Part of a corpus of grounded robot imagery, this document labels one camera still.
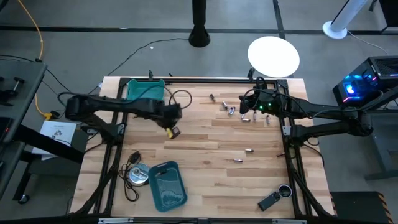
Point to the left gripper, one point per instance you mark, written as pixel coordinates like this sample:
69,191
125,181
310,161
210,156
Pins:
169,113

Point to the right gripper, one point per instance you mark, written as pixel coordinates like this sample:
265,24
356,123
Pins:
264,101

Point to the teal plastic bin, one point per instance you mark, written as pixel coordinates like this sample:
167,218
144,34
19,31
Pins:
168,189
146,90

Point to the black handheld device round lens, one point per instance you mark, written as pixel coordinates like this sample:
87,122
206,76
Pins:
269,200

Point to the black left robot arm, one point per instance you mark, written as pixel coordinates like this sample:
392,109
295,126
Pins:
109,104

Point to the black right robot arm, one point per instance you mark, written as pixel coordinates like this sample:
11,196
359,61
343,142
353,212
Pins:
326,109

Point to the round silver metal device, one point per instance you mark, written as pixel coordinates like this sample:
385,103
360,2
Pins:
139,174

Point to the white round disc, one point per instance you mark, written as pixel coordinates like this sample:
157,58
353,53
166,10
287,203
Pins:
273,57

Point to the black pole with base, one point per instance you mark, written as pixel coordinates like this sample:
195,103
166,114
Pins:
199,34

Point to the white printed booklet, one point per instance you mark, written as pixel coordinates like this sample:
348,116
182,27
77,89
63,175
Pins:
57,130

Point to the white tower fan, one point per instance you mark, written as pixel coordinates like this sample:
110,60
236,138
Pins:
334,29

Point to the black desk support beam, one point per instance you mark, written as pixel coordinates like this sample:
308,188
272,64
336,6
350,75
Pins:
46,143

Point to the grey metal stand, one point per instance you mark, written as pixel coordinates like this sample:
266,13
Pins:
382,149

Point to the black computer with lights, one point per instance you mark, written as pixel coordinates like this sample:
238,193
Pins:
385,67

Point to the black mat hazard stripes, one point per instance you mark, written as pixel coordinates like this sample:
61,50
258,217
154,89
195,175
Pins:
357,208

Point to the grey side desk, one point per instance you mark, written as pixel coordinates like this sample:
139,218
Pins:
21,93

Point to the black knob tool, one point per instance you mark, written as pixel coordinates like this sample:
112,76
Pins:
18,84

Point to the black caster wheel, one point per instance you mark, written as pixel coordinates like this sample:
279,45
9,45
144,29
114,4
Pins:
24,199

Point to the black furniture corner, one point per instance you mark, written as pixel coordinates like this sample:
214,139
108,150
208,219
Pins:
391,12

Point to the black frame clamp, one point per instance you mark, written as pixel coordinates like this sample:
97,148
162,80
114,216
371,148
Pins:
250,73
150,74

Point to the black aluminium table frame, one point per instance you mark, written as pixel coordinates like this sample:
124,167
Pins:
217,80

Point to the grey metal corner bracket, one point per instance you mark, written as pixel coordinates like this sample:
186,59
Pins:
121,128
286,130

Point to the silver table edge bracket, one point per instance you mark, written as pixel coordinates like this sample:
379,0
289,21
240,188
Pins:
289,221
115,221

